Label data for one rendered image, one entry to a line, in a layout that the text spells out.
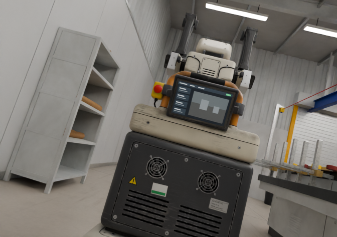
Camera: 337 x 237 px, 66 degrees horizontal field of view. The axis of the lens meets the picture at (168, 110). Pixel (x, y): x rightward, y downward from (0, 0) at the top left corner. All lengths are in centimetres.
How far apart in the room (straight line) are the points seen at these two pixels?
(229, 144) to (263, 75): 856
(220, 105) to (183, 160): 26
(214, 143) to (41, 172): 193
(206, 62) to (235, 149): 61
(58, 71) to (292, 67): 846
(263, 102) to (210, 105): 833
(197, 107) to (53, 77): 195
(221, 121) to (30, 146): 205
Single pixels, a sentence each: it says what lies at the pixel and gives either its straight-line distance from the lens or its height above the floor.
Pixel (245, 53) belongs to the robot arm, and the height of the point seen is 140.
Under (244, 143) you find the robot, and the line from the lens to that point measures 108.
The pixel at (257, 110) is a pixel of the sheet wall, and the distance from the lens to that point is 926.
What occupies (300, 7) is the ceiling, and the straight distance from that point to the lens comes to 738.
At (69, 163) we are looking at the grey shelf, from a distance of 354.
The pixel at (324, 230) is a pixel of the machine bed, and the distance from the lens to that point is 273.
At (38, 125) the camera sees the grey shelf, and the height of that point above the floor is 56.
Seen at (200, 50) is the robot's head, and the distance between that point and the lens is 159.
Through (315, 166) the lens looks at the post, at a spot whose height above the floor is 87.
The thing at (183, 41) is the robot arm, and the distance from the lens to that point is 180.
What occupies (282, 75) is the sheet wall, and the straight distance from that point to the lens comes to 985.
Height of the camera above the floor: 64
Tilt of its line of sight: 9 degrees up
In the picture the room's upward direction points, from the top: 16 degrees clockwise
